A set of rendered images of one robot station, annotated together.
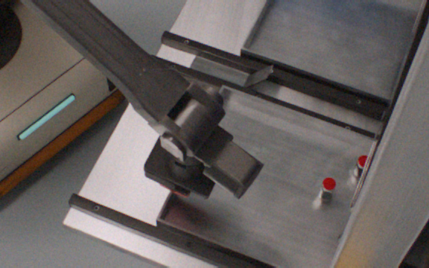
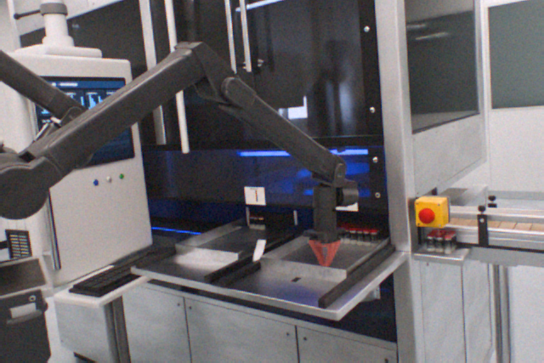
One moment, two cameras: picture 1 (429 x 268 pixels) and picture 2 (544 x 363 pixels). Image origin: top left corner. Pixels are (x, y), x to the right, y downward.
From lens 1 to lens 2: 1.34 m
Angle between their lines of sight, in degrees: 77
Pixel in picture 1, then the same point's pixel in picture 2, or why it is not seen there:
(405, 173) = (403, 60)
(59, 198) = not seen: outside the picture
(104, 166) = (296, 299)
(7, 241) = not seen: outside the picture
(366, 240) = (405, 117)
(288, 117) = (286, 251)
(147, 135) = (278, 287)
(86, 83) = not seen: outside the picture
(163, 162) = (323, 231)
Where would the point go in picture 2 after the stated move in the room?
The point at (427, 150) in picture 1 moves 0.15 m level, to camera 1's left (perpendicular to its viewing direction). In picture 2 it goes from (403, 42) to (405, 36)
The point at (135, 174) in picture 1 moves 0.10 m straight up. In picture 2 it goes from (306, 290) to (302, 249)
